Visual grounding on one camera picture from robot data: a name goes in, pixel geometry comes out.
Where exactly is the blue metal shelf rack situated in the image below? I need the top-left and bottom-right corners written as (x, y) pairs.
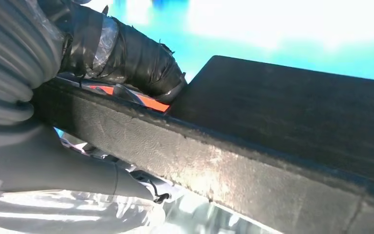
top-left (83, 0), bottom-right (374, 83)

